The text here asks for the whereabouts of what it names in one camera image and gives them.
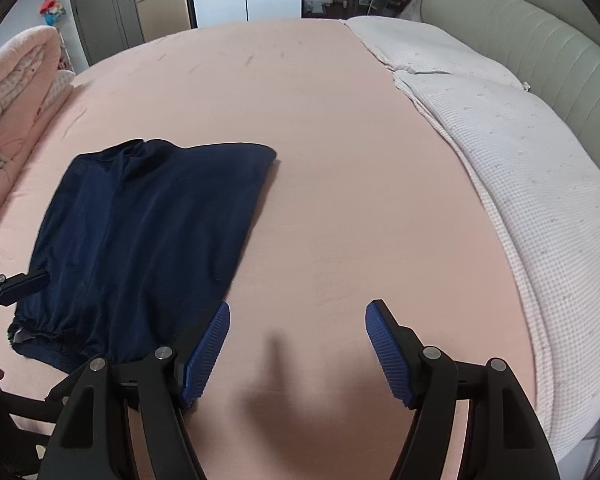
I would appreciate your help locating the navy shorts with white trim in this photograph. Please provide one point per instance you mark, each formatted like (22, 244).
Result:
(145, 220)

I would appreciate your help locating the rolled pink quilt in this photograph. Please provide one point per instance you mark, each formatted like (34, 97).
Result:
(10, 95)

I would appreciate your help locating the red and blue wall toy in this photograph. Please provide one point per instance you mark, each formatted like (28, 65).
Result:
(52, 10)

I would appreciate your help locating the beige cabinet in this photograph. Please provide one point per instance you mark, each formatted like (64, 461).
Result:
(162, 10)

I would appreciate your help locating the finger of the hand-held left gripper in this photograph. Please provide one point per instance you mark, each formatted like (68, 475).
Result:
(22, 285)

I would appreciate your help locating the bed with pink sheet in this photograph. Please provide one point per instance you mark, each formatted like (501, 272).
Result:
(340, 185)

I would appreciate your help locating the grey padded headboard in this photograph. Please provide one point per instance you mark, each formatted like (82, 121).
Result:
(530, 35)

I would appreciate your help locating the large light pink pillow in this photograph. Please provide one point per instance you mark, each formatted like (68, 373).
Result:
(530, 185)

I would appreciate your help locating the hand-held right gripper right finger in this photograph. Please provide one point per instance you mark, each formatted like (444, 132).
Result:
(387, 355)

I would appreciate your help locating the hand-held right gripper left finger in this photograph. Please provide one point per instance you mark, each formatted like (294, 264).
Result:
(207, 355)

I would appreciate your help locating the grey wardrobe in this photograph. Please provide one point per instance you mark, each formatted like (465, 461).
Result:
(100, 10)

